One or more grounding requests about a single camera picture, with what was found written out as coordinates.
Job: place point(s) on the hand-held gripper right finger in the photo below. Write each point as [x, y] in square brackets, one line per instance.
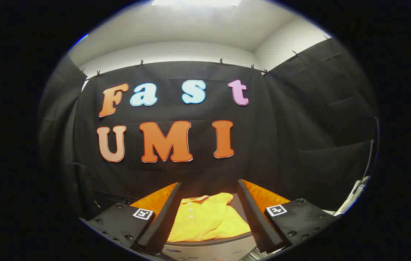
[254, 214]

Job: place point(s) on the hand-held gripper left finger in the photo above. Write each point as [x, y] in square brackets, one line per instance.
[167, 214]

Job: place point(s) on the yellow polo shirt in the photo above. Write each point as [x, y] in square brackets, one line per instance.
[205, 217]

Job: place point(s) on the black backdrop cloth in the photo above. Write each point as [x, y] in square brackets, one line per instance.
[263, 145]

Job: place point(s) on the white curved object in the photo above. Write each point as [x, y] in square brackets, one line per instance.
[354, 195]

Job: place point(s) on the row of black cloth clips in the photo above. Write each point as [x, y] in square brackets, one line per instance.
[221, 61]

